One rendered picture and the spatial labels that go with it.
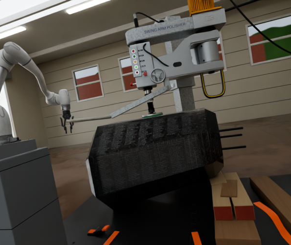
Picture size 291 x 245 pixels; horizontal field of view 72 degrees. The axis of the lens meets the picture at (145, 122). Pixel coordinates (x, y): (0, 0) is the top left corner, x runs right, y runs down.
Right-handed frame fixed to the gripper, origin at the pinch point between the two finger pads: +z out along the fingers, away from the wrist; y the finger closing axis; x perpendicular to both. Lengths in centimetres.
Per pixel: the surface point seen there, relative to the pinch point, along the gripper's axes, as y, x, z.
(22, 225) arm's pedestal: -20, -84, 50
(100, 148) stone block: 31, -37, 17
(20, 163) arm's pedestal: -19, -76, 13
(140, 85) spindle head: 74, -24, -37
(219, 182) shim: 124, -70, 53
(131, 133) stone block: 59, -42, 7
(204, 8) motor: 139, -42, -102
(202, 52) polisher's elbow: 136, -37, -64
